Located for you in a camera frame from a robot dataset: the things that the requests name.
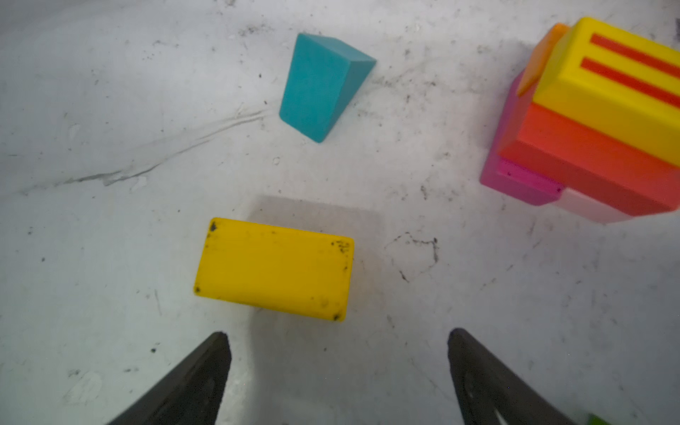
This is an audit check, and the red wood block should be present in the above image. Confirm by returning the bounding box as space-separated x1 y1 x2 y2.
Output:
499 88 679 217

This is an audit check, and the orange wood block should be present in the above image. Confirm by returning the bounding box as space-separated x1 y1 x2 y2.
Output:
516 23 570 97

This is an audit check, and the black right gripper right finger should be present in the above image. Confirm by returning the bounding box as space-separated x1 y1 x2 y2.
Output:
448 328 573 424

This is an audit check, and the green wood block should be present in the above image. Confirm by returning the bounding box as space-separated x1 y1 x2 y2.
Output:
587 414 611 425

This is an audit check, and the teal wood block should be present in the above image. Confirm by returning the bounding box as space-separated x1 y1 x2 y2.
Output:
279 33 376 143

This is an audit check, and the yellow red striped block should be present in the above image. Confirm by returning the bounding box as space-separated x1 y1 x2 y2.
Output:
533 17 679 166

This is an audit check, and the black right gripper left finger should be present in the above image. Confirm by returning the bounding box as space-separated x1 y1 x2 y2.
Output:
112 332 232 424

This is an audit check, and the yellow wood block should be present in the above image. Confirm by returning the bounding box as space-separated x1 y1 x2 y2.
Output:
193 218 354 322

